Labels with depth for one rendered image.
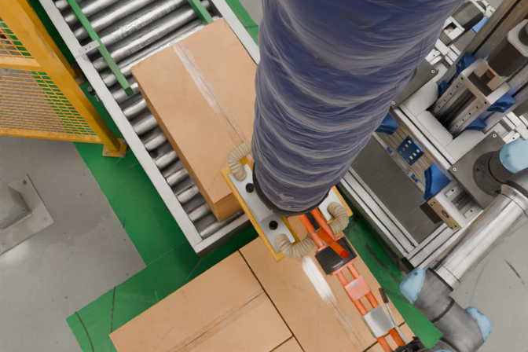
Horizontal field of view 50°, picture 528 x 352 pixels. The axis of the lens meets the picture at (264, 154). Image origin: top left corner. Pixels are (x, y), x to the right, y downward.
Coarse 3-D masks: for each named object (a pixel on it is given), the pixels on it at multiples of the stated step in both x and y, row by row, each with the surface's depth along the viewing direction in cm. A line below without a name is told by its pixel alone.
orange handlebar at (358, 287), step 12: (300, 216) 166; (312, 228) 165; (324, 228) 165; (336, 276) 162; (360, 276) 161; (348, 288) 160; (360, 288) 160; (360, 300) 160; (372, 300) 160; (360, 312) 159; (396, 336) 157; (384, 348) 157
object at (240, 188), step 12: (228, 168) 182; (252, 168) 182; (228, 180) 181; (240, 192) 179; (252, 192) 179; (240, 204) 179; (252, 216) 178; (276, 216) 177; (264, 228) 176; (276, 228) 174; (288, 228) 177; (264, 240) 176; (300, 240) 176; (276, 252) 175
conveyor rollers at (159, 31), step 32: (64, 0) 258; (96, 0) 259; (128, 32) 256; (160, 32) 255; (192, 32) 255; (96, 64) 249; (128, 64) 250; (160, 160) 238; (192, 192) 235; (224, 224) 231
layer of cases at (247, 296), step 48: (192, 288) 224; (240, 288) 225; (288, 288) 225; (336, 288) 226; (144, 336) 218; (192, 336) 219; (240, 336) 219; (288, 336) 220; (336, 336) 220; (384, 336) 222
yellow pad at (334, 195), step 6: (330, 192) 180; (336, 192) 181; (330, 198) 180; (336, 198) 180; (342, 198) 180; (324, 204) 179; (342, 204) 179; (318, 210) 179; (324, 210) 178; (348, 210) 179; (324, 216) 178; (330, 216) 178
